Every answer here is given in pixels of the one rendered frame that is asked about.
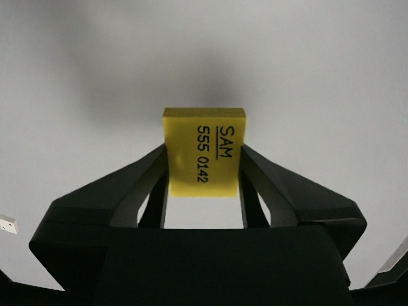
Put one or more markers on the white domino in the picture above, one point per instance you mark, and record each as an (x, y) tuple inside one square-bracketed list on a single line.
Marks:
[(8, 224)]

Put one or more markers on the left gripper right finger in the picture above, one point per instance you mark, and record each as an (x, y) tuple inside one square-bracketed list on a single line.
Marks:
[(294, 200)]

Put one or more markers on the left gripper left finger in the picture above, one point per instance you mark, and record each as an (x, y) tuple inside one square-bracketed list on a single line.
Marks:
[(115, 199)]

